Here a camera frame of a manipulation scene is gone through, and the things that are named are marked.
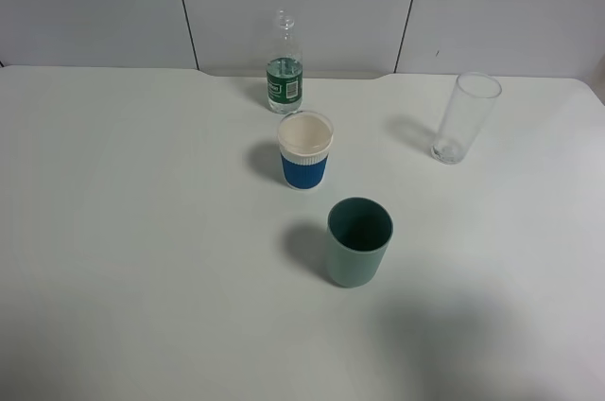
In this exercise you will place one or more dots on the white cup blue sleeve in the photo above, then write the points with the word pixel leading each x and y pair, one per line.
pixel 304 139

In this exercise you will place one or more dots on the tall clear glass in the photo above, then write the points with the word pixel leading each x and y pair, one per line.
pixel 470 104

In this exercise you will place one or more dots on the teal green cup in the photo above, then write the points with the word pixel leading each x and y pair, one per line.
pixel 360 231

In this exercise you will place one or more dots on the clear bottle green label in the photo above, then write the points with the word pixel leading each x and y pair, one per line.
pixel 284 70

